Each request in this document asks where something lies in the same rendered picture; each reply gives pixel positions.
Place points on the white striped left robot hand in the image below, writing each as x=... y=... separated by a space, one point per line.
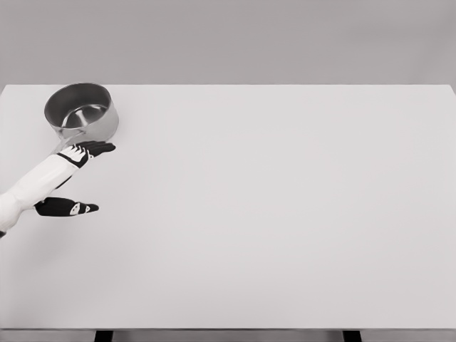
x=42 y=178

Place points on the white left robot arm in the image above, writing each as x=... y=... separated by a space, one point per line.
x=6 y=212

